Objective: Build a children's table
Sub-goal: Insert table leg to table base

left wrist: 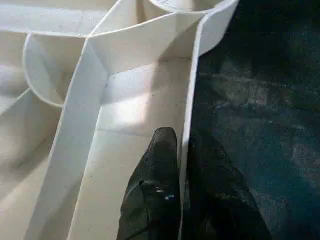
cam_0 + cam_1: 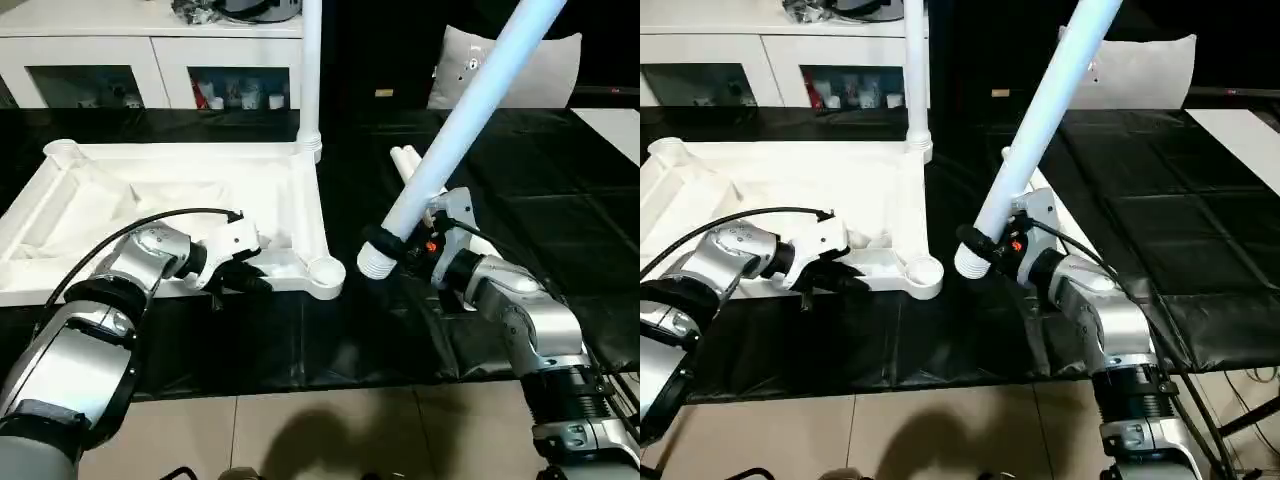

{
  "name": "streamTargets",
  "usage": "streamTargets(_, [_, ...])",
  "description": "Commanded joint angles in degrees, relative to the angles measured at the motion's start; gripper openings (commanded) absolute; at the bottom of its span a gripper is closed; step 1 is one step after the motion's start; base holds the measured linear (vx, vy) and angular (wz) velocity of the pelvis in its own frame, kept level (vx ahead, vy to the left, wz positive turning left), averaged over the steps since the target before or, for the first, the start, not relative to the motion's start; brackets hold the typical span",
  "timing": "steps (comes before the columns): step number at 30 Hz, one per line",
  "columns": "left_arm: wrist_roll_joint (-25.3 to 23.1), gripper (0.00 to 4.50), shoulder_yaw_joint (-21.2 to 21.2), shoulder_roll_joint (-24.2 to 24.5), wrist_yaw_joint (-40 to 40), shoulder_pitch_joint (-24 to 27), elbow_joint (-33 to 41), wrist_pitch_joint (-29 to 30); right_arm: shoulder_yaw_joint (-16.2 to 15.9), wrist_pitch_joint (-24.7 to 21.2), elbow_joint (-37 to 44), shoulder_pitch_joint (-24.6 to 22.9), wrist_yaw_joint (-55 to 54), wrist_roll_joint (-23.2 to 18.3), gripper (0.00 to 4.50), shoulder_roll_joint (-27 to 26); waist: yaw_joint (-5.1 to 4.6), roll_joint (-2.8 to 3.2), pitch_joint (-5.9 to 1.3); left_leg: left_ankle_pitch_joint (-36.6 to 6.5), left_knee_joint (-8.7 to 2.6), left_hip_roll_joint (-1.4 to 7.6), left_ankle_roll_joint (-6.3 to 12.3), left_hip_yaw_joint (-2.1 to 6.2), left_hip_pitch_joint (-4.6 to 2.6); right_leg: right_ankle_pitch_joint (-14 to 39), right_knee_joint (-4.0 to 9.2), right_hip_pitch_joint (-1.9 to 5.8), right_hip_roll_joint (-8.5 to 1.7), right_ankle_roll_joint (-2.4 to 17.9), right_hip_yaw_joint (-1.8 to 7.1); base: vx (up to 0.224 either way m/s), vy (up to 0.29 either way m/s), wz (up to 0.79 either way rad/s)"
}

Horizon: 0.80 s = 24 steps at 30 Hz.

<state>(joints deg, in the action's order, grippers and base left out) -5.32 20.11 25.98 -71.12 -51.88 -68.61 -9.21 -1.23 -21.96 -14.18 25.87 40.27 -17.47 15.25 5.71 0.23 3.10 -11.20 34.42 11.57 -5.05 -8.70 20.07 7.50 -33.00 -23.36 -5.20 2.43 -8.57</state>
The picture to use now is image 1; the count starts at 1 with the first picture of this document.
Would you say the white plastic table top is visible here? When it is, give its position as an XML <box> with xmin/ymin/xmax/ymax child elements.
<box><xmin>0</xmin><ymin>0</ymin><xmax>240</xmax><ymax>240</ymax></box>

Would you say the black table mat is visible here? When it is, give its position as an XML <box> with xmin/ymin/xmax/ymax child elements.
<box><xmin>179</xmin><ymin>0</ymin><xmax>320</xmax><ymax>240</ymax></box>

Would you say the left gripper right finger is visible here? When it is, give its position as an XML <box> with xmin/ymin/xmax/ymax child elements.
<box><xmin>181</xmin><ymin>131</ymin><xmax>274</xmax><ymax>240</ymax></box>

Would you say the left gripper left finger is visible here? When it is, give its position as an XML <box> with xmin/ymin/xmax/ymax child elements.
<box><xmin>116</xmin><ymin>126</ymin><xmax>181</xmax><ymax>240</ymax></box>

